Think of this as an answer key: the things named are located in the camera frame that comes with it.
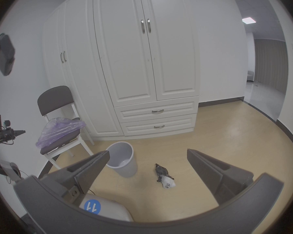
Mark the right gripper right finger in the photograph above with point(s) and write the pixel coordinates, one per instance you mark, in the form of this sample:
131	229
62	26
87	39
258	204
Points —
210	172

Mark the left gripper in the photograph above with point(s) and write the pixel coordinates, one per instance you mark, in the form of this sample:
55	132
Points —
4	135

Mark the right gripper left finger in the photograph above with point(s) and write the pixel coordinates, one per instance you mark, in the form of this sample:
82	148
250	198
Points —
88	172

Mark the purple plastic bag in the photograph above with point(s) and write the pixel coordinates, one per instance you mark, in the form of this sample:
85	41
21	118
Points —
58	130

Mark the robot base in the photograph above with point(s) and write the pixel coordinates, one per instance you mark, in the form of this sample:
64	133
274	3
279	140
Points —
107	208

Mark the white trash bin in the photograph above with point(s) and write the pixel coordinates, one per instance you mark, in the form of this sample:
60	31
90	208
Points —
127	167

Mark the crumpled white printed paper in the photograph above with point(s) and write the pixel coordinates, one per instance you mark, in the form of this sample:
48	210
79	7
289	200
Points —
168	183

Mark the grey and white chair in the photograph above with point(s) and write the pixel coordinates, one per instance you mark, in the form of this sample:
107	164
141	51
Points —
53	99

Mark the crumpled black plastic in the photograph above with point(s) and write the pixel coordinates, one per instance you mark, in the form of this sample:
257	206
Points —
161	170

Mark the white wardrobe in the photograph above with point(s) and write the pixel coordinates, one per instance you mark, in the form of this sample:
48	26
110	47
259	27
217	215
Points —
127	57

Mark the grey curtain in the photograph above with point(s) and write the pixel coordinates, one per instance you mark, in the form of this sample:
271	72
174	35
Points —
271	62

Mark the ceiling light panel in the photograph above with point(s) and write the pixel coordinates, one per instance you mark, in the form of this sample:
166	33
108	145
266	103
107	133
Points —
249	20

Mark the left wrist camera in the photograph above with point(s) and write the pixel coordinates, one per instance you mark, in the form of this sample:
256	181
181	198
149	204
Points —
7	124

